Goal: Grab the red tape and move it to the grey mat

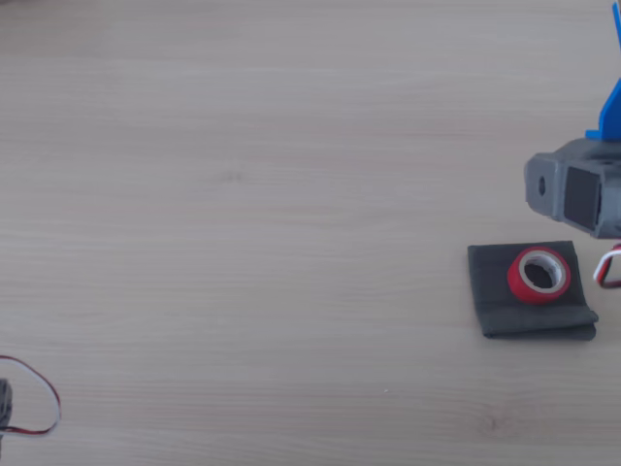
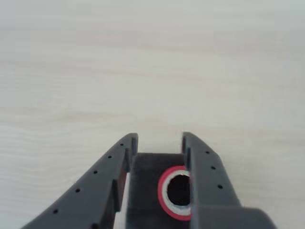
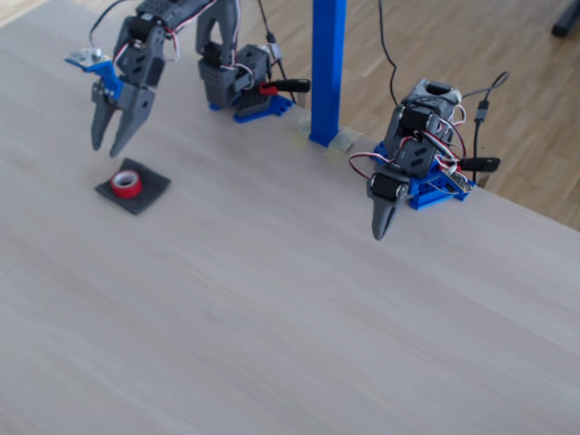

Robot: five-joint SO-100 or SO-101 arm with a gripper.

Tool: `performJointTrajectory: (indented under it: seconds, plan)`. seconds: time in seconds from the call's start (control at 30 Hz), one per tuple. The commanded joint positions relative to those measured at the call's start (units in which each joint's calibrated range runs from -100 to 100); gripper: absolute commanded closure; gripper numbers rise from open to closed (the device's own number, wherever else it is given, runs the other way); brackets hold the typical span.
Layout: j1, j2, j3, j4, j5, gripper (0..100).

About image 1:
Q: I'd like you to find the grey gripper body with camera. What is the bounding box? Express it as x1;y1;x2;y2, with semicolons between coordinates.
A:
523;137;621;241

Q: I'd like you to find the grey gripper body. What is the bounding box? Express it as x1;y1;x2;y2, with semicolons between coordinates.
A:
0;378;14;441

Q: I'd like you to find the red tape roll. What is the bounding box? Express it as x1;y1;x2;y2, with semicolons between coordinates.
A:
506;245;573;308

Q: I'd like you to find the dark grey folded mat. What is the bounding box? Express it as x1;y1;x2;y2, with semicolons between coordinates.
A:
467;239;600;342

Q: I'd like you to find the red white black servo cable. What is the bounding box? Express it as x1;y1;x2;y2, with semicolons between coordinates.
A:
592;242;621;291
0;354;63;437

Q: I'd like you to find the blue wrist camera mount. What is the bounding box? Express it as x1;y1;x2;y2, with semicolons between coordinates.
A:
584;0;621;143

